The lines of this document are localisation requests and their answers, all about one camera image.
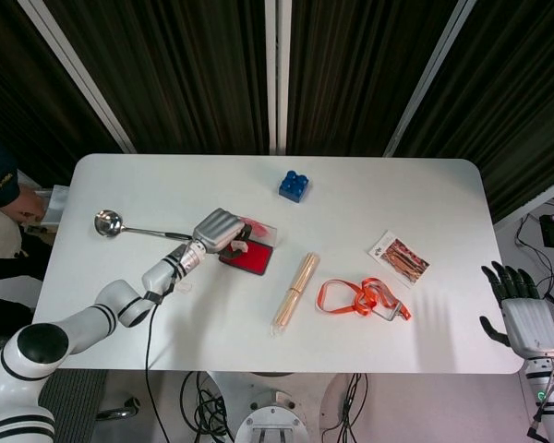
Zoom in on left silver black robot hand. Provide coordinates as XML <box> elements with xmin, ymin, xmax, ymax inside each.
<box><xmin>192</xmin><ymin>207</ymin><xmax>259</xmax><ymax>262</ymax></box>

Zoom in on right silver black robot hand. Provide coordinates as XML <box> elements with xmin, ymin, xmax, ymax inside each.
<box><xmin>478</xmin><ymin>260</ymin><xmax>554</xmax><ymax>360</ymax></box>

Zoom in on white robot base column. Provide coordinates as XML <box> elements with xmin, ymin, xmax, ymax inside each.
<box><xmin>207</xmin><ymin>371</ymin><xmax>357</xmax><ymax>443</ymax></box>

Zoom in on red ink pad clear lid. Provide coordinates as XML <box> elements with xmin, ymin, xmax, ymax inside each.
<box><xmin>218</xmin><ymin>215</ymin><xmax>278</xmax><ymax>278</ymax></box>

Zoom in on blue building block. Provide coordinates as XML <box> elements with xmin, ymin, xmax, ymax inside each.
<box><xmin>277</xmin><ymin>169</ymin><xmax>311</xmax><ymax>204</ymax></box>

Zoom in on bundle of wooden sticks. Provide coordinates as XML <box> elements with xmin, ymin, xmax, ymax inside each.
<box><xmin>271</xmin><ymin>251</ymin><xmax>321</xmax><ymax>338</ymax></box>

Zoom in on stainless steel ladle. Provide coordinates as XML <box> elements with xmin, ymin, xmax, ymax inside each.
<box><xmin>93</xmin><ymin>210</ymin><xmax>198</xmax><ymax>242</ymax></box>

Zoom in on printed snack photo card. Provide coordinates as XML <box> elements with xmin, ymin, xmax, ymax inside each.
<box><xmin>366</xmin><ymin>230</ymin><xmax>431</xmax><ymax>290</ymax></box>

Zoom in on dark pleated curtain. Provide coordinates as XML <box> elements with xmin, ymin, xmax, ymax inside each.
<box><xmin>0</xmin><ymin>0</ymin><xmax>124</xmax><ymax>188</ymax></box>
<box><xmin>394</xmin><ymin>0</ymin><xmax>554</xmax><ymax>222</ymax></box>
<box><xmin>285</xmin><ymin>0</ymin><xmax>458</xmax><ymax>158</ymax></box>
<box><xmin>43</xmin><ymin>0</ymin><xmax>272</xmax><ymax>156</ymax></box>

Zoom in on chrome chair leg with caster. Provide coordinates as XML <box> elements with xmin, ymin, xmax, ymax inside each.
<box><xmin>94</xmin><ymin>395</ymin><xmax>142</xmax><ymax>421</ymax></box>

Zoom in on grey ribbed floor mat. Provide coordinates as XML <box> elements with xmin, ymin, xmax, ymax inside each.
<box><xmin>36</xmin><ymin>368</ymin><xmax>110</xmax><ymax>443</ymax></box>

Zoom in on black floor cables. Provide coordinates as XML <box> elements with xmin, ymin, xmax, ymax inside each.
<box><xmin>512</xmin><ymin>193</ymin><xmax>554</xmax><ymax>308</ymax></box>

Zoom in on white frame beam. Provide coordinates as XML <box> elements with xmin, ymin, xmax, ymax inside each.
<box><xmin>491</xmin><ymin>173</ymin><xmax>554</xmax><ymax>227</ymax></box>

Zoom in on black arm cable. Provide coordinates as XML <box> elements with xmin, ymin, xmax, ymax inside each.
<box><xmin>142</xmin><ymin>271</ymin><xmax>176</xmax><ymax>443</ymax></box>

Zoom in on orange lanyard with badge holder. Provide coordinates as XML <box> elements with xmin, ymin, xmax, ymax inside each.
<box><xmin>315</xmin><ymin>277</ymin><xmax>415</xmax><ymax>323</ymax></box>

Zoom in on white frame post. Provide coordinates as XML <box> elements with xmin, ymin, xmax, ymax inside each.
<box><xmin>263</xmin><ymin>0</ymin><xmax>293</xmax><ymax>156</ymax></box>
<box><xmin>17</xmin><ymin>0</ymin><xmax>138</xmax><ymax>154</ymax></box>
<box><xmin>381</xmin><ymin>0</ymin><xmax>477</xmax><ymax>159</ymax></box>

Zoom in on black cable bundle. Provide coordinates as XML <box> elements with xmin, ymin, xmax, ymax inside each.
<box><xmin>179</xmin><ymin>371</ymin><xmax>235</xmax><ymax>443</ymax></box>
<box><xmin>321</xmin><ymin>372</ymin><xmax>370</xmax><ymax>443</ymax></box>

